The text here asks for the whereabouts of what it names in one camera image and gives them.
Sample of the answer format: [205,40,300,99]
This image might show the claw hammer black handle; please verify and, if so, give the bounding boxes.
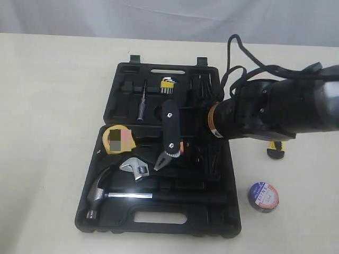
[86,167,229,220]

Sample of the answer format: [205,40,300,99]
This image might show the white backdrop curtain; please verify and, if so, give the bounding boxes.
[1,1,338,47]

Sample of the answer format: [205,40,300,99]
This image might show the silver adjustable wrench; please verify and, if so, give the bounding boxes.
[119,157,162,182]

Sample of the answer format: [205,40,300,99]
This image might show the yellow hex key set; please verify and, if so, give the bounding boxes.
[160,77,176,95]

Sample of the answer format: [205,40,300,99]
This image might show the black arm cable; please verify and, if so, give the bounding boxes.
[219,33,324,106]

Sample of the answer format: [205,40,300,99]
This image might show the yellow utility knife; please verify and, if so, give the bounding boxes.
[266,141,285,160]

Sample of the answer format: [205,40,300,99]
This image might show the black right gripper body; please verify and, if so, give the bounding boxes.
[206,99,238,139]

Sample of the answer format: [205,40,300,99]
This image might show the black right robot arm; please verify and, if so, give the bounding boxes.
[202,63,338,141]

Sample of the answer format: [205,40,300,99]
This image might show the yellow tape measure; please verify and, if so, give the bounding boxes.
[95,124,136,155]

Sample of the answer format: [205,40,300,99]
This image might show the orange black pliers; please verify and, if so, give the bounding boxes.
[153,141,202,171]

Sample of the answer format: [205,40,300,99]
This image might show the black plastic tool case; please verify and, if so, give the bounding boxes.
[75,55,242,238]

